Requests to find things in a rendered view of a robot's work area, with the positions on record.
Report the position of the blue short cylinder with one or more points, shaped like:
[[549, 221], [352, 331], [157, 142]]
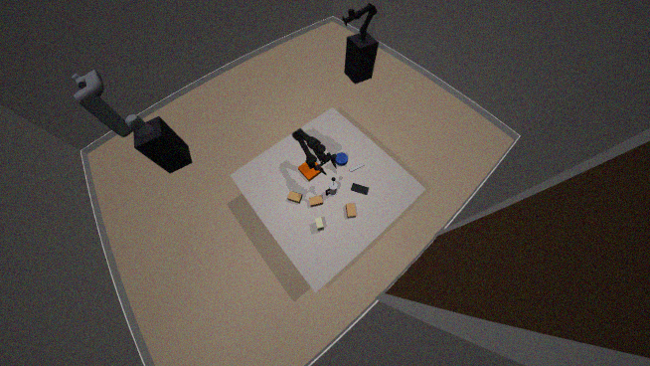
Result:
[[341, 159]]

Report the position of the white french press with black knob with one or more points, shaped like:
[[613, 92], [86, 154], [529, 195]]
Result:
[[332, 191]]

